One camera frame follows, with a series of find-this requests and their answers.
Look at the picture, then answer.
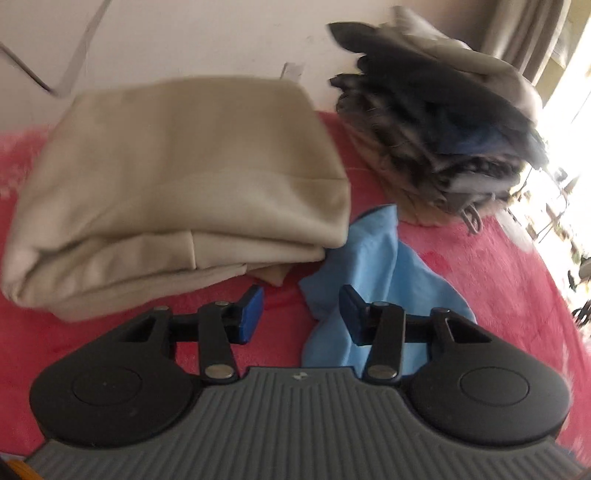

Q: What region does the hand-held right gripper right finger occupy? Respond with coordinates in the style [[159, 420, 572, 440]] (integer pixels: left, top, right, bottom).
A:
[[338, 285, 492, 384]]

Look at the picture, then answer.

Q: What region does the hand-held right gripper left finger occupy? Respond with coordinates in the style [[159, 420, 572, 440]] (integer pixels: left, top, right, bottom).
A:
[[117, 284, 266, 384]]

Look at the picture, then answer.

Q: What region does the light blue shirt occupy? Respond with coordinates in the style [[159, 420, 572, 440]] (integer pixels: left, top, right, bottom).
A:
[[298, 204, 478, 367]]

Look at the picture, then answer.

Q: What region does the pile of folded dark clothes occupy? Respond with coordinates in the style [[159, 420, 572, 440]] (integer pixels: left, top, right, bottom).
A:
[[327, 4, 551, 237]]

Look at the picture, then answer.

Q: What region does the pink floral blanket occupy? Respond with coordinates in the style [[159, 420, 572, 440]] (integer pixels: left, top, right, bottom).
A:
[[0, 111, 591, 462]]

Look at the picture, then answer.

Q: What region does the beige folded garment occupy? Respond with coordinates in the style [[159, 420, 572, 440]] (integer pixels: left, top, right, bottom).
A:
[[0, 76, 352, 322]]

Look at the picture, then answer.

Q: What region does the grey curtain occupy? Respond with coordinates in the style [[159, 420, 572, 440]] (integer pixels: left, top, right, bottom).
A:
[[480, 0, 574, 89]]

